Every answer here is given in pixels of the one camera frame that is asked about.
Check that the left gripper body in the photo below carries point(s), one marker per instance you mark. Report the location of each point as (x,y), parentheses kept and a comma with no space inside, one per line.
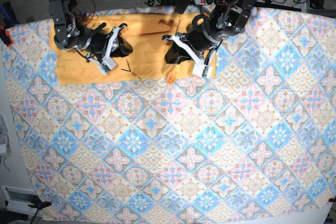
(202,67)

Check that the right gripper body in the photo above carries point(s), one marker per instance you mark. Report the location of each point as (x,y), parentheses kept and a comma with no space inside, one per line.
(99,47)

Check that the yellow T-shirt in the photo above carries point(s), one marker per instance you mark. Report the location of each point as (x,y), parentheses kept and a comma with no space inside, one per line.
(144,33)

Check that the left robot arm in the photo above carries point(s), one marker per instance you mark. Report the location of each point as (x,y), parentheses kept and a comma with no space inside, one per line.
(228,18)

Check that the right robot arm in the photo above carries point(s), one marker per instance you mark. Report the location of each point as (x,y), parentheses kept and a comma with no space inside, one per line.
(69,29)

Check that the white power strip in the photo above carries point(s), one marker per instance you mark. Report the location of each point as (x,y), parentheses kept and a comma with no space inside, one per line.
(204,2)

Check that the patterned blue tablecloth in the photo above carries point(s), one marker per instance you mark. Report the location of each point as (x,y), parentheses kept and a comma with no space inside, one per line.
(256,140)

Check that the red black clamp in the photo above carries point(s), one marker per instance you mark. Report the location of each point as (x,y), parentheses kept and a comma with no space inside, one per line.
(5,36)

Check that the orange black clamp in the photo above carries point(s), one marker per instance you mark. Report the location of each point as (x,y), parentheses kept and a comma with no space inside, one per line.
(39,204)

